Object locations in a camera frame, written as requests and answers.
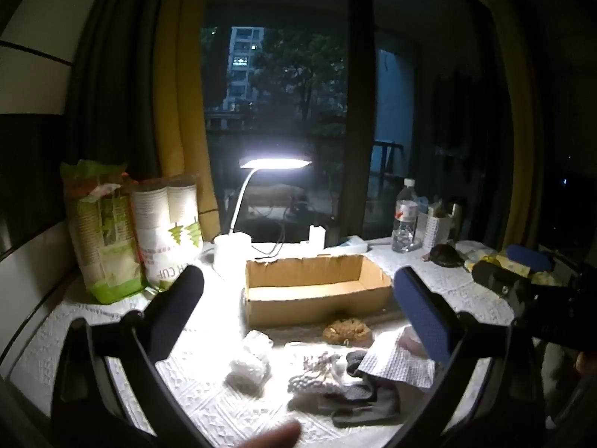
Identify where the yellow packet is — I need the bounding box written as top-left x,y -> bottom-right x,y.
482,253 -> 535,277

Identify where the dark green curtain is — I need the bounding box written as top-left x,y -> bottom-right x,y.
64,0 -> 174,184

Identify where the white waffle towel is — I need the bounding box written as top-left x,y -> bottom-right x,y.
357,327 -> 437,389

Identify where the white paper cup package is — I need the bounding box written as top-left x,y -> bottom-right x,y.
131,174 -> 204,293

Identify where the black cable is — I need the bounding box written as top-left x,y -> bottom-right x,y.
252,205 -> 304,257

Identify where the green paper cup package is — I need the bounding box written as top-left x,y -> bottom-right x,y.
60,159 -> 148,305

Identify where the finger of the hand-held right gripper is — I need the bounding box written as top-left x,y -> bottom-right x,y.
471,260 -> 519,298
506,244 -> 557,272

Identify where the dark round object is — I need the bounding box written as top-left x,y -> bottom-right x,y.
426,243 -> 470,270

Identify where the white fluffy cloth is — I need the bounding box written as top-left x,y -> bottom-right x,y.
227,330 -> 274,391

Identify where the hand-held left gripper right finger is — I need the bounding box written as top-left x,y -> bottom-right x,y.
387,266 -> 548,448

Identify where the white perforated container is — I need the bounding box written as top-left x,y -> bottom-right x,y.
415,205 -> 453,251

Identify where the clear water bottle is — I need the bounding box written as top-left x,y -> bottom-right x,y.
391,177 -> 419,254

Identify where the metal thermos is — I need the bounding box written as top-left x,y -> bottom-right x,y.
450,198 -> 468,243

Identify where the grey knit glove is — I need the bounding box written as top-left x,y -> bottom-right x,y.
322,349 -> 403,427

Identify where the yellow curtain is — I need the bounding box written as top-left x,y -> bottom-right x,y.
153,0 -> 221,244

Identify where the cardboard box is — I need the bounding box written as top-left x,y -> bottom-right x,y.
243,253 -> 393,330

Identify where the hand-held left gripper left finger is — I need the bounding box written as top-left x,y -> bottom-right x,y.
50,265 -> 220,448

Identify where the white desk lamp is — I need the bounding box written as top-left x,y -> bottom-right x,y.
213,153 -> 313,281

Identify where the white embossed tablecloth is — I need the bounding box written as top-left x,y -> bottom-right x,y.
9,238 -> 519,448

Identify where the brown fuzzy scrunchie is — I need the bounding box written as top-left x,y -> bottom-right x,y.
323,318 -> 373,346

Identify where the dark window frame post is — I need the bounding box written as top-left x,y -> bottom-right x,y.
342,0 -> 379,240

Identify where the white knitted cloth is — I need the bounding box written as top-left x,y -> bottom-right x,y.
285,342 -> 370,400

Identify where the olive curtain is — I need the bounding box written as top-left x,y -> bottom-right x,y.
485,0 -> 547,253

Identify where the person's left hand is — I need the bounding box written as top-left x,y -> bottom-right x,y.
232,421 -> 302,448

